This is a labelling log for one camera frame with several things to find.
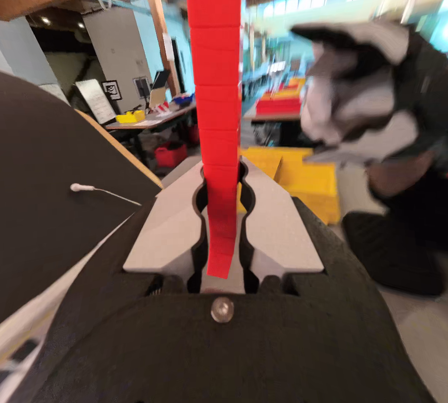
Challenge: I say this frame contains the whiteboard with green writing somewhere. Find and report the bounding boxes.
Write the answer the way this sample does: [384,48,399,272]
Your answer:
[75,79,117,125]
[38,83,70,104]

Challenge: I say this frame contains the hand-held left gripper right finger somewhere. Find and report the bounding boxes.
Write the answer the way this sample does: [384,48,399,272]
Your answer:
[238,157,324,294]

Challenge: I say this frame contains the background work table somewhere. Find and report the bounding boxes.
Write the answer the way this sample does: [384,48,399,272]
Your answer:
[105,104,196,162]

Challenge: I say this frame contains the small yellow plastic bin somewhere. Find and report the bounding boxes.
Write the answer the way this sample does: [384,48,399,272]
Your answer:
[115,109,146,124]

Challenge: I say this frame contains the person's right hand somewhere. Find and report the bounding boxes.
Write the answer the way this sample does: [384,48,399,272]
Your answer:
[300,78,420,163]

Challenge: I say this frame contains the wooden edged work table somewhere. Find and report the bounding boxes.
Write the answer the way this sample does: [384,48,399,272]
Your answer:
[243,109,301,146]

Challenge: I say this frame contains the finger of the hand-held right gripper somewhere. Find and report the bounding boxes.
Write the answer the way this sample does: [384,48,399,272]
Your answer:
[290,21,411,66]
[307,50,398,121]

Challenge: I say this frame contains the black honeycomb pad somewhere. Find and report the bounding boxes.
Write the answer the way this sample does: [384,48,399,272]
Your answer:
[341,212,446,296]

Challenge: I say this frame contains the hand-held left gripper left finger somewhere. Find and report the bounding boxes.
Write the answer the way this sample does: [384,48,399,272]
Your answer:
[122,161,210,293]

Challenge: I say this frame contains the wooden post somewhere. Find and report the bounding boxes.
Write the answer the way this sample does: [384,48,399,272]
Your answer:
[143,0,181,96]

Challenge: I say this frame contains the row of red yellow bins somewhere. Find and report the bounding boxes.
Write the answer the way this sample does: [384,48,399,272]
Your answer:
[255,78,307,115]

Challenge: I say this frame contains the background book stand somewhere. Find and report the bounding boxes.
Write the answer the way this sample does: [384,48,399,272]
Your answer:
[149,70,172,110]

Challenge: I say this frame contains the red linked cube strip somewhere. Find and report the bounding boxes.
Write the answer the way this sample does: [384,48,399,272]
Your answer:
[184,0,247,278]

